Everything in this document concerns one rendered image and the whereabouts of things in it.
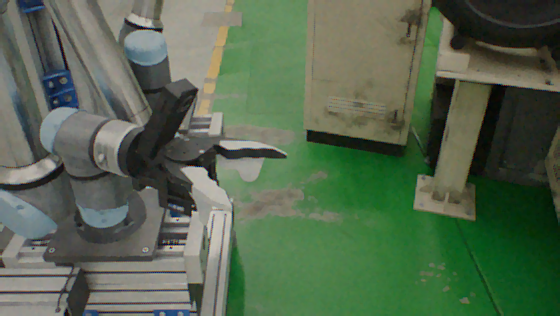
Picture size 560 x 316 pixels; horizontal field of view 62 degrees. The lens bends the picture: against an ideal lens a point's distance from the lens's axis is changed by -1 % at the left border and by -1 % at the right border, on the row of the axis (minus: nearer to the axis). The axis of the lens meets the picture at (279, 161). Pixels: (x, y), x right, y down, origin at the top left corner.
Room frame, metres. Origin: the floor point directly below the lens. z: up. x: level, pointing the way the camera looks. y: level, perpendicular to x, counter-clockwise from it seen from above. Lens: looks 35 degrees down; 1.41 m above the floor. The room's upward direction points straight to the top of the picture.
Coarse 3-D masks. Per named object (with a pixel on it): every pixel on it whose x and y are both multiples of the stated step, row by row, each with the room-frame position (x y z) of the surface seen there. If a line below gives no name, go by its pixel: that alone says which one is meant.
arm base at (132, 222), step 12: (132, 192) 0.78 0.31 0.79; (132, 204) 0.76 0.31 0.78; (144, 204) 0.80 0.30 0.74; (132, 216) 0.74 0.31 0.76; (144, 216) 0.77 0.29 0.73; (84, 228) 0.71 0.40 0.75; (96, 228) 0.71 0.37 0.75; (108, 228) 0.71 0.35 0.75; (120, 228) 0.72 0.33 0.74; (132, 228) 0.73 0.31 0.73; (96, 240) 0.70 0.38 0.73; (108, 240) 0.70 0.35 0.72
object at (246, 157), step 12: (228, 144) 0.54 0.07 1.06; (240, 144) 0.54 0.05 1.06; (252, 144) 0.55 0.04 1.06; (228, 156) 0.53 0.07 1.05; (240, 156) 0.53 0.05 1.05; (252, 156) 0.53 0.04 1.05; (264, 156) 0.54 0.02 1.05; (276, 156) 0.53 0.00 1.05; (228, 168) 0.54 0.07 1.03; (240, 168) 0.54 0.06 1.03; (252, 168) 0.54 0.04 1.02; (252, 180) 0.54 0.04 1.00
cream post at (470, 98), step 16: (464, 80) 1.69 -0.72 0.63; (464, 96) 1.68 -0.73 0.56; (480, 96) 1.67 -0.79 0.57; (464, 112) 1.68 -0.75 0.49; (480, 112) 1.66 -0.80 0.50; (448, 128) 1.70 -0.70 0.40; (464, 128) 1.68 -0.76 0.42; (448, 144) 1.69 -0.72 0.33; (464, 144) 1.67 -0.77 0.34; (448, 160) 1.69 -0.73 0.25; (464, 160) 1.67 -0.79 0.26; (448, 176) 1.68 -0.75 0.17; (464, 176) 1.66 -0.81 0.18; (432, 192) 1.71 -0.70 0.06
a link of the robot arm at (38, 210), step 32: (0, 0) 0.63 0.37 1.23; (0, 32) 0.64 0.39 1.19; (0, 64) 0.62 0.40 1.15; (0, 96) 0.61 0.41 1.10; (32, 96) 0.66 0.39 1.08; (0, 128) 0.61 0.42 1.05; (32, 128) 0.63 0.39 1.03; (0, 160) 0.61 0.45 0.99; (32, 160) 0.62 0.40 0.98; (0, 192) 0.59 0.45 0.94; (32, 192) 0.60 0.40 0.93; (64, 192) 0.64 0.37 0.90; (32, 224) 0.57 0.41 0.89
